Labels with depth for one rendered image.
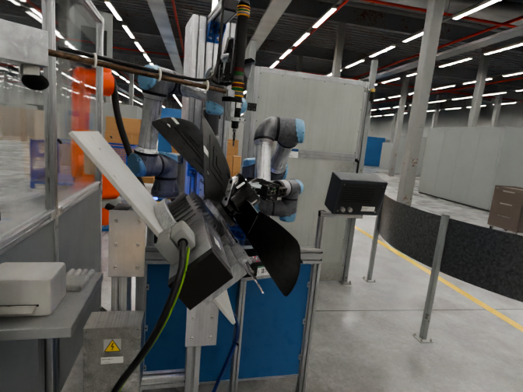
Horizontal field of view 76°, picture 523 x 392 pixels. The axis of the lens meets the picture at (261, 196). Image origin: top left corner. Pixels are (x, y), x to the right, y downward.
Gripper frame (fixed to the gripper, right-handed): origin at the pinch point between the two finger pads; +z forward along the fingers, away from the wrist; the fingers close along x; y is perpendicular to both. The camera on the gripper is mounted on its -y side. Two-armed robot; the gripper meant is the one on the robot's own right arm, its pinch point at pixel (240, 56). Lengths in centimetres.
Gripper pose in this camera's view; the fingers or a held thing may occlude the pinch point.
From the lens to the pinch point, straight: 119.8
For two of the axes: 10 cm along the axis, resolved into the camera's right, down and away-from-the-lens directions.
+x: -9.2, -0.1, -4.0
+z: 3.9, 1.9, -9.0
